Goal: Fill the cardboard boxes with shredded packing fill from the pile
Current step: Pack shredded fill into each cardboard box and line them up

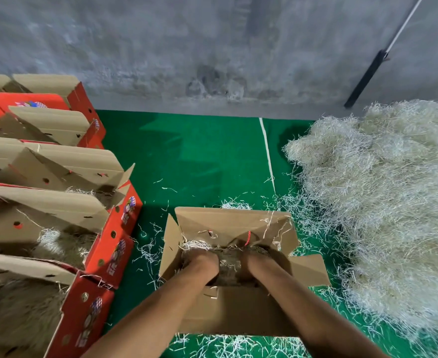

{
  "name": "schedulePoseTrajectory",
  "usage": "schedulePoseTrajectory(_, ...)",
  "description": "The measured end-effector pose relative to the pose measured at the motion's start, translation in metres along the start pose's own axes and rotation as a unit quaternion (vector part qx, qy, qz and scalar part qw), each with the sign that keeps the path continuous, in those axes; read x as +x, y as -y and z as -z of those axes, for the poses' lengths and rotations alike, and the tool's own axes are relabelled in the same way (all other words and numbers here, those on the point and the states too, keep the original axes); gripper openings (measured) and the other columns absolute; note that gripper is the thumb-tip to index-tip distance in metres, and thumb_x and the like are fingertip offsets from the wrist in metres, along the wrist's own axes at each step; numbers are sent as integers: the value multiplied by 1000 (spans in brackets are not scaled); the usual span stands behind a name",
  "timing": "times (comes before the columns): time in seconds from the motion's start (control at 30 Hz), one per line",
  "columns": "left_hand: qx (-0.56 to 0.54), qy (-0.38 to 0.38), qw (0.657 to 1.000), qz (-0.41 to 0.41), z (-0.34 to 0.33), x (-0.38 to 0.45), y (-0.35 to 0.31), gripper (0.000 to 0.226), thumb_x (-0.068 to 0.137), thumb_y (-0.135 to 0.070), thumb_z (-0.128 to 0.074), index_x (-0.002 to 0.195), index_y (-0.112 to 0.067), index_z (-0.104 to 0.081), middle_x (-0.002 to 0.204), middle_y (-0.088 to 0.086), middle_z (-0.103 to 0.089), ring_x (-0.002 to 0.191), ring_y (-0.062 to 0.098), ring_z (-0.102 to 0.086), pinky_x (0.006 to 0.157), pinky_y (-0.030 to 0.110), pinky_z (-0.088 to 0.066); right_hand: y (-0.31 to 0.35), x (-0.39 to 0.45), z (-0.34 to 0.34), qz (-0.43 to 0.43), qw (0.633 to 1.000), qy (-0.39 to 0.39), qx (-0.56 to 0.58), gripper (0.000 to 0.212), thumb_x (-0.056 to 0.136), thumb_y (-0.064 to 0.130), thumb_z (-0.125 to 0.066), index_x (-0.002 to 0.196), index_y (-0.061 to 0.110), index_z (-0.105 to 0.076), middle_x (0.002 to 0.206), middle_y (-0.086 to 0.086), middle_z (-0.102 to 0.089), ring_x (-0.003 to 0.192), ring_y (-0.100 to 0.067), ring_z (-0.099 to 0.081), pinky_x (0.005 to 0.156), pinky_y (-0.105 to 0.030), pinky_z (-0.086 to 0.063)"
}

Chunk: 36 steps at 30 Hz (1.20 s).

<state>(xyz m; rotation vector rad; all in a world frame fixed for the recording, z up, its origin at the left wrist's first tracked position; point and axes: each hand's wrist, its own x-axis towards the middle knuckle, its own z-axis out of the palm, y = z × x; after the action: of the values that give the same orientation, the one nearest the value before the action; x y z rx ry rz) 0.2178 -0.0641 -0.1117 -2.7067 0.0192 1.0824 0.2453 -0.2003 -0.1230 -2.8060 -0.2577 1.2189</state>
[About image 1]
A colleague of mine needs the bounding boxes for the person's left hand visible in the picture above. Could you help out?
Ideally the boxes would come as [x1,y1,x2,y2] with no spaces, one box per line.
[179,251,220,285]

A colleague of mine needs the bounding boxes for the group of red fruit boxes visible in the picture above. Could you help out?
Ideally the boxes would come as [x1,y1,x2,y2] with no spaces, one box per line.
[0,74,101,120]

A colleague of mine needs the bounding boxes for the person's left forearm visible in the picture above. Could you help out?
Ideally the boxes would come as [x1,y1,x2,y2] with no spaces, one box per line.
[83,268,216,358]

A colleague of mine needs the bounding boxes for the person's right forearm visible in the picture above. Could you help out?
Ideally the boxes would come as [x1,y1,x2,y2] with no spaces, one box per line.
[249,266,390,358]

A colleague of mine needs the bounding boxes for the pile of shredded paper filler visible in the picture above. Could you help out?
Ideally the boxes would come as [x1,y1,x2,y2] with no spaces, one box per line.
[282,99,438,348]

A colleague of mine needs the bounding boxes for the white pole with black grip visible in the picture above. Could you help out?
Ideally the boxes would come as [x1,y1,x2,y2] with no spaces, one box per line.
[343,0,426,109]

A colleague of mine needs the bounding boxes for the person's right hand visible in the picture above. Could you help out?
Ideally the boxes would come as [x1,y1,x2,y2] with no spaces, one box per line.
[237,250,278,285]

